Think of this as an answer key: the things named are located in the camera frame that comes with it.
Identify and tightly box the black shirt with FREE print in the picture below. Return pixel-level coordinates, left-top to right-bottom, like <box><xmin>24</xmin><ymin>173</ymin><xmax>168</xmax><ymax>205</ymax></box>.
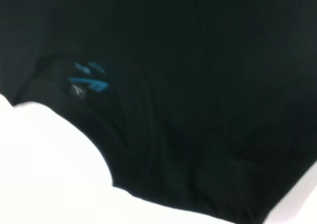
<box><xmin>0</xmin><ymin>0</ymin><xmax>317</xmax><ymax>224</ymax></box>

